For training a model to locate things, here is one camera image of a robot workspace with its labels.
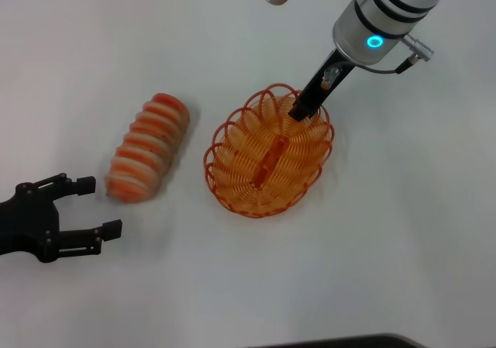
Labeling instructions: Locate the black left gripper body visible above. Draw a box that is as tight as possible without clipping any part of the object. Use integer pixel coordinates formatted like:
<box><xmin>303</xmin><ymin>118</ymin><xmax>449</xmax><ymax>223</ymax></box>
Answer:
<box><xmin>0</xmin><ymin>184</ymin><xmax>61</xmax><ymax>264</ymax></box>

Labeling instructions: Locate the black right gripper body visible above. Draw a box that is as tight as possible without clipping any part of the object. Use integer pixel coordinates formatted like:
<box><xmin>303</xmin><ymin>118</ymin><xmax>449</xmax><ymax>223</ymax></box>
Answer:
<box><xmin>295</xmin><ymin>48</ymin><xmax>357</xmax><ymax>111</ymax></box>

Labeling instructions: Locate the orange plastic woven basket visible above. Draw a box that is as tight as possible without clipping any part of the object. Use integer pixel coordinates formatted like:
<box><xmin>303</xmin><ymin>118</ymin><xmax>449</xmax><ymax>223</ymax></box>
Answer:
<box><xmin>203</xmin><ymin>83</ymin><xmax>336</xmax><ymax>219</ymax></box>

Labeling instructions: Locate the sliced sausage bread loaf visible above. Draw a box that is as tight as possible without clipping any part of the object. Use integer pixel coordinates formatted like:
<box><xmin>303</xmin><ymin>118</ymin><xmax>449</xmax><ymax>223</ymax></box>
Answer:
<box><xmin>104</xmin><ymin>91</ymin><xmax>191</xmax><ymax>204</ymax></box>

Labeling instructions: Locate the thin black cable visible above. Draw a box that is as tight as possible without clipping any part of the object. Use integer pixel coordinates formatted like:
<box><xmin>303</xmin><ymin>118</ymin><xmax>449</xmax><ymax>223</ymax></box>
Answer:
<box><xmin>358</xmin><ymin>57</ymin><xmax>418</xmax><ymax>76</ymax></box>

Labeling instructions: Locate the silver metal cable connector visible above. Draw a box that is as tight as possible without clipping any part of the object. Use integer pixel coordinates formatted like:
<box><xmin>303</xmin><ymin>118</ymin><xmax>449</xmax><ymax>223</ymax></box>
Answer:
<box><xmin>401</xmin><ymin>33</ymin><xmax>435</xmax><ymax>65</ymax></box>

